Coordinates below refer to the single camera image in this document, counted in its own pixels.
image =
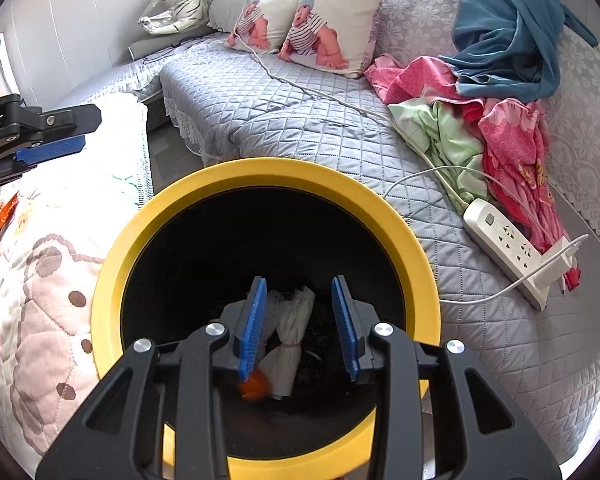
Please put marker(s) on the grey quilted sofa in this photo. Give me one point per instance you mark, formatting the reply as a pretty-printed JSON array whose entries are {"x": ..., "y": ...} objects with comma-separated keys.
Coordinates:
[{"x": 230, "y": 105}]

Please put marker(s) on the white power strip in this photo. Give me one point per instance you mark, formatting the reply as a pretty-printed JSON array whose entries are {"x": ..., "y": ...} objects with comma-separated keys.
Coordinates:
[{"x": 501, "y": 240}]

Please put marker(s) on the light green cloth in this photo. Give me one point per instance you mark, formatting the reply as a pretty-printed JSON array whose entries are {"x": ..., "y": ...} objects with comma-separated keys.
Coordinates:
[{"x": 436, "y": 131}]

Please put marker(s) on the grey plain cushion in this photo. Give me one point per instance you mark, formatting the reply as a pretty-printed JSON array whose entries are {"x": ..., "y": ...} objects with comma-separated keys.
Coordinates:
[{"x": 223, "y": 14}]

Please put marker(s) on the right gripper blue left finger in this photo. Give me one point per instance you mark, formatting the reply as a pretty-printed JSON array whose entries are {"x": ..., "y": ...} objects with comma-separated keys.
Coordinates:
[{"x": 248, "y": 329}]

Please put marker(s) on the left baby print pillow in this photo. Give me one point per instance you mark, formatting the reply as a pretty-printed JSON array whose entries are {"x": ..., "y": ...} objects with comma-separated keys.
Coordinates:
[{"x": 262, "y": 25}]

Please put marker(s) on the white charger adapter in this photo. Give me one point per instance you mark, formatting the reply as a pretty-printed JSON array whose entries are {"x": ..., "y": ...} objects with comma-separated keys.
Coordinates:
[{"x": 555, "y": 263}]

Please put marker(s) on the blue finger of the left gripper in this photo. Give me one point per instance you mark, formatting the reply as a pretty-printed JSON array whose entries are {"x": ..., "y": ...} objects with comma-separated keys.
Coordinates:
[
  {"x": 71, "y": 121},
  {"x": 50, "y": 151}
]

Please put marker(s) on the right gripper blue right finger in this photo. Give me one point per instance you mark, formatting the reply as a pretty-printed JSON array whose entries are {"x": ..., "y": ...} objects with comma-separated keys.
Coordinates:
[{"x": 349, "y": 333}]

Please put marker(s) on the baby print pillow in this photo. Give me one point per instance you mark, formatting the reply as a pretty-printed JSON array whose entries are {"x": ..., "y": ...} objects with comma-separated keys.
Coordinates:
[
  {"x": 262, "y": 25},
  {"x": 335, "y": 36}
]

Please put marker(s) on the pink floral blanket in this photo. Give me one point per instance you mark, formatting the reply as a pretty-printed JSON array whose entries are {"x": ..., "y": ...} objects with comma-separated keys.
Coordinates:
[{"x": 513, "y": 134}]

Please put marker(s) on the cream cartoon quilted table cover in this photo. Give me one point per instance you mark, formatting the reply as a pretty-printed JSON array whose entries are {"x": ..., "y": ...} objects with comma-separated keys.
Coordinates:
[{"x": 69, "y": 213}]

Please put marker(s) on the right baby print pillow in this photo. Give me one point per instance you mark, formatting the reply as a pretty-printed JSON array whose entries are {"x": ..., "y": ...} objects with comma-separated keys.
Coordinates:
[{"x": 335, "y": 36}]

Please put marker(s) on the white tissue bundle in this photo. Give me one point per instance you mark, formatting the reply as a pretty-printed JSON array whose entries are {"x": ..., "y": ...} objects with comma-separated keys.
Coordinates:
[{"x": 280, "y": 365}]

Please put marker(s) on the white tiger plush toy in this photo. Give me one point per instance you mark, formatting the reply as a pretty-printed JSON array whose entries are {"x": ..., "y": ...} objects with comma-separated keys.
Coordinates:
[{"x": 169, "y": 17}]

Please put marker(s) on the blue curtain cloth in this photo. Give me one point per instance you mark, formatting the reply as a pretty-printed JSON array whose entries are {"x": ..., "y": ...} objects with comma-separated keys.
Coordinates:
[{"x": 508, "y": 48}]

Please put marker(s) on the yellow rimmed black trash bin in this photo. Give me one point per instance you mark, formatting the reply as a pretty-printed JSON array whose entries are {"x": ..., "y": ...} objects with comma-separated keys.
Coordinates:
[{"x": 421, "y": 301}]

